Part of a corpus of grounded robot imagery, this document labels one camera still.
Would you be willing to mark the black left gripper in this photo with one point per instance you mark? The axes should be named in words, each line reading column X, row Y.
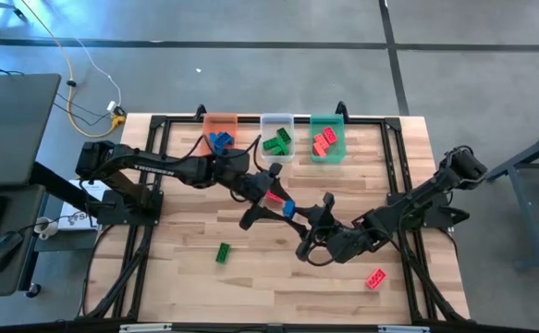
column 255, row 187

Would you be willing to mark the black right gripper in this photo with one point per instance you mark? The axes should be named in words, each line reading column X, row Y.
column 338, row 242

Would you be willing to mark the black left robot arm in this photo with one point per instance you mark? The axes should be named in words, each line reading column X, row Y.
column 158, row 165

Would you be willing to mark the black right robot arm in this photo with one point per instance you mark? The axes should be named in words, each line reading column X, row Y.
column 412, row 203

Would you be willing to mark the clear translucent plastic bin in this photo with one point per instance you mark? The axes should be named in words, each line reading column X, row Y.
column 276, row 121

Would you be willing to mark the orange translucent plastic bin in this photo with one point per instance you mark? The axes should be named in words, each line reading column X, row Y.
column 220, row 121

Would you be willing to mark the teal translucent plastic bin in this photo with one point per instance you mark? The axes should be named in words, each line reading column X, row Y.
column 327, row 119

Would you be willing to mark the white table edge clamp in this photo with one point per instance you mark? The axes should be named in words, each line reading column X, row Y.
column 145, row 328
column 403, row 329

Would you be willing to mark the white printed paper box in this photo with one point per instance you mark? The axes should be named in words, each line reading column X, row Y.
column 77, row 217

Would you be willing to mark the white mug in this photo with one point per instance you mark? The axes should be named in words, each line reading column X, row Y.
column 46, row 227

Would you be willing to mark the black caster wheel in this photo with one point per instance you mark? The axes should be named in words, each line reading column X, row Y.
column 33, row 290

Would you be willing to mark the black computer mouse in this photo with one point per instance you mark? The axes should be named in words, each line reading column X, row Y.
column 3, row 252

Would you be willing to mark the black desk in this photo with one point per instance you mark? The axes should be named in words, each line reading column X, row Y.
column 1, row 287

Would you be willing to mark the black aluminium table frame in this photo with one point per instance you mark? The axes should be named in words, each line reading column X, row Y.
column 250, row 119

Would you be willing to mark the black pointed base bracket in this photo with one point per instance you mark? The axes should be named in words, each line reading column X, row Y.
column 456, row 215

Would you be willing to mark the grey metal table frame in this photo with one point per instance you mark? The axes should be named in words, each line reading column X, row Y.
column 525, row 217

